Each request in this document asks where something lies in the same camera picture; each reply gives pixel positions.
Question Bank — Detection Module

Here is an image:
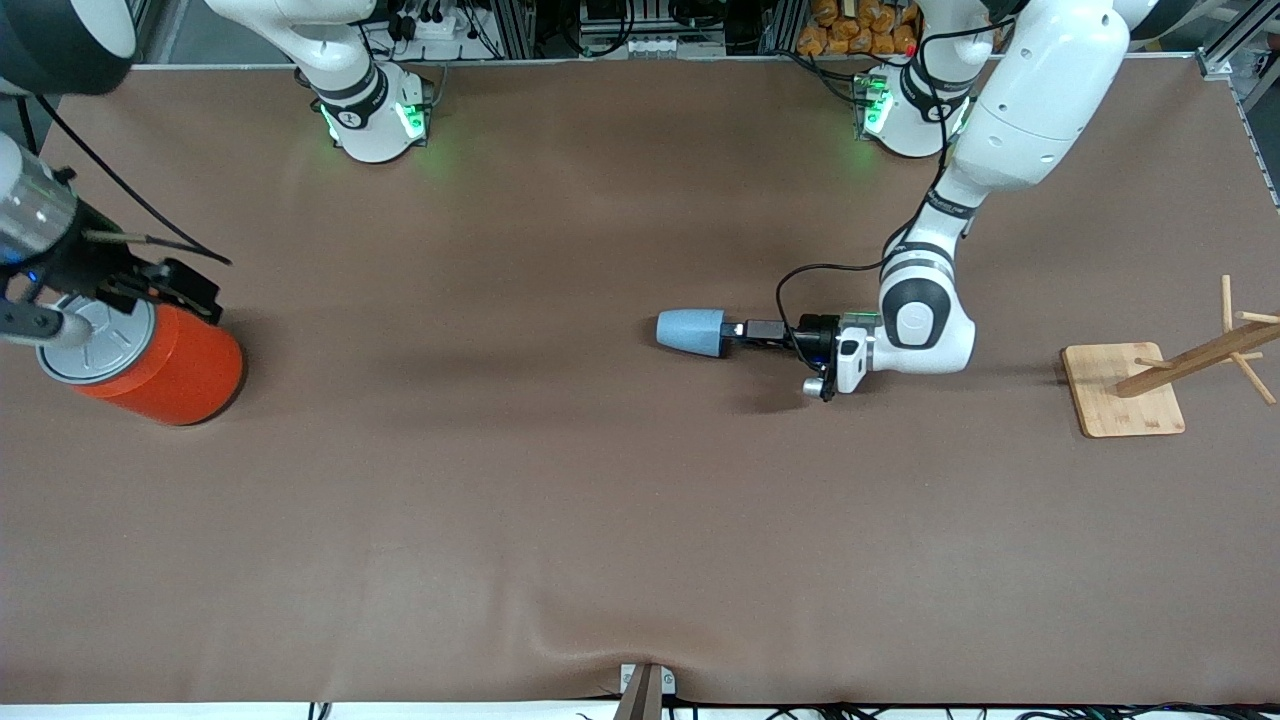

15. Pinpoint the light blue cup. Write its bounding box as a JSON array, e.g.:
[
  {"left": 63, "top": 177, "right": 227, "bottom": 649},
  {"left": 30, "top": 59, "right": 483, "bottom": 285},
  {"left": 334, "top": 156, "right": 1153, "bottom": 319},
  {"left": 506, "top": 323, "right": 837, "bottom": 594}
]
[{"left": 656, "top": 309, "right": 726, "bottom": 359}]

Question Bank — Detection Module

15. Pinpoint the grey metal clamp bracket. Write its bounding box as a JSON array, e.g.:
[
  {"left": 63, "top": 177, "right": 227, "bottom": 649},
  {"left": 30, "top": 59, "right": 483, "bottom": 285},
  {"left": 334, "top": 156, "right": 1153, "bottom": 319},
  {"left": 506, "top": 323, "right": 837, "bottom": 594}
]
[{"left": 614, "top": 662, "right": 677, "bottom": 720}]

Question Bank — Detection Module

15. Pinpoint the orange snack bag pile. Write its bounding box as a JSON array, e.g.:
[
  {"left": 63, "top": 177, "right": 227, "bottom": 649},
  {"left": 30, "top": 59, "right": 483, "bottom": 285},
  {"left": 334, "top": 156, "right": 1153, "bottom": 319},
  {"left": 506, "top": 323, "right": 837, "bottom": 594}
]
[{"left": 797, "top": 0, "right": 921, "bottom": 57}]

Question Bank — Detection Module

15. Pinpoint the white power strip with plugs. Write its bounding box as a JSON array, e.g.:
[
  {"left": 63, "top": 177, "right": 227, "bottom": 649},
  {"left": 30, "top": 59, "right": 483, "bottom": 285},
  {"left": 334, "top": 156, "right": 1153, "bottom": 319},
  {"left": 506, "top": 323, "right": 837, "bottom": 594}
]
[{"left": 395, "top": 5, "right": 479, "bottom": 46}]

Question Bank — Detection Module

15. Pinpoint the brown table mat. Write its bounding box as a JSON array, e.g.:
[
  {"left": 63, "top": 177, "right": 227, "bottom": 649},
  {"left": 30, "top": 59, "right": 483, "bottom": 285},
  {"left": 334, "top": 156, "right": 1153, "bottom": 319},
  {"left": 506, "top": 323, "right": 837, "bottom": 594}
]
[{"left": 0, "top": 55, "right": 1280, "bottom": 706}]

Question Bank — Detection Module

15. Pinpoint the orange can with grey lid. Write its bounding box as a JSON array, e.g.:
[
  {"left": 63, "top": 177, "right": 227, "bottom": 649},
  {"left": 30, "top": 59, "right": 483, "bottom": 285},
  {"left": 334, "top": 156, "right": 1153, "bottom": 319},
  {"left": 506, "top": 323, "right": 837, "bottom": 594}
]
[{"left": 36, "top": 295, "right": 245, "bottom": 427}]

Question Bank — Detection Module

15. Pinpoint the white multi-socket bar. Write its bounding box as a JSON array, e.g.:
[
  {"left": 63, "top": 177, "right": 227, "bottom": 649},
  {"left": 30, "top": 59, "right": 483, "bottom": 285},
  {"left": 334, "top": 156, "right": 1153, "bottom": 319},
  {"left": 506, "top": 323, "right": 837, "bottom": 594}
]
[{"left": 580, "top": 28, "right": 728, "bottom": 59}]

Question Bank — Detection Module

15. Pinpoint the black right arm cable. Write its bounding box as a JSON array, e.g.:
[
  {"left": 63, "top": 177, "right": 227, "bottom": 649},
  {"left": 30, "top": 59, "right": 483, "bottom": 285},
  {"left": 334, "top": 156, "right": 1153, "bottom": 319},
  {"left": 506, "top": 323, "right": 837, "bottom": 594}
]
[{"left": 35, "top": 93, "right": 233, "bottom": 267}]

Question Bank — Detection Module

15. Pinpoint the wooden mug tree rack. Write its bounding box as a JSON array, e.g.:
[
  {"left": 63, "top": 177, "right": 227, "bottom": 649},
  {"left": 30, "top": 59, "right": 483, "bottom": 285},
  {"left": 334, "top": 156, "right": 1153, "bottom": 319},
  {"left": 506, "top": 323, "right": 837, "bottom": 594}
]
[{"left": 1061, "top": 275, "right": 1280, "bottom": 439}]

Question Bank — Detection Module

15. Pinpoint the aluminium frame profile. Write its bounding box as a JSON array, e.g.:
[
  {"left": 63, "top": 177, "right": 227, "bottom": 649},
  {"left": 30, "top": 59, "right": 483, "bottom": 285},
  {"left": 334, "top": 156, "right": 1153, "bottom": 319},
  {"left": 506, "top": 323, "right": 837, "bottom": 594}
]
[{"left": 1195, "top": 0, "right": 1280, "bottom": 81}]

